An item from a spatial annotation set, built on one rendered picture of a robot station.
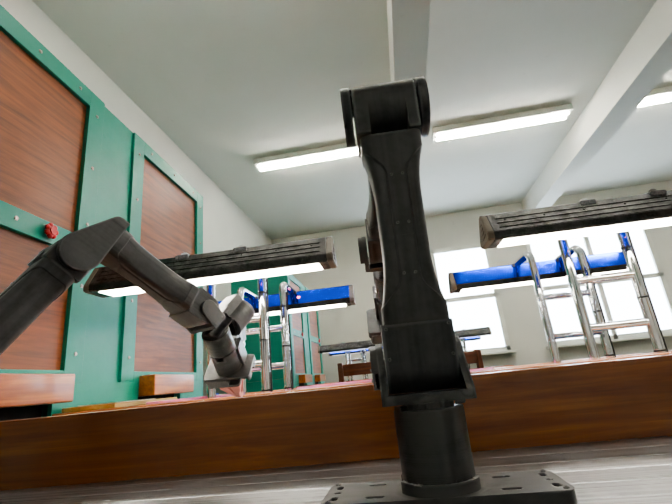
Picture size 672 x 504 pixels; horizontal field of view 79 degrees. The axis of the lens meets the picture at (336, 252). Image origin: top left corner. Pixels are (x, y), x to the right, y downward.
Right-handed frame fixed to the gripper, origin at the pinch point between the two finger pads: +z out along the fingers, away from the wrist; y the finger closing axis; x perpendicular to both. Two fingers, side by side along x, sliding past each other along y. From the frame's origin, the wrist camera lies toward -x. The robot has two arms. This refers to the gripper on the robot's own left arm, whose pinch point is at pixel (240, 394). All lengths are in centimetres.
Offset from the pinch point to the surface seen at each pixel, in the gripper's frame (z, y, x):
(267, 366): 5.3, -2.9, -13.2
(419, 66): -29, -79, -237
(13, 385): -12.8, 47.0, 3.1
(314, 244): -25.0, -20.4, -21.4
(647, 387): -25, -67, 26
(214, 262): -24.4, 4.1, -19.6
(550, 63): -8, -190, -295
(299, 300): 17, -5, -56
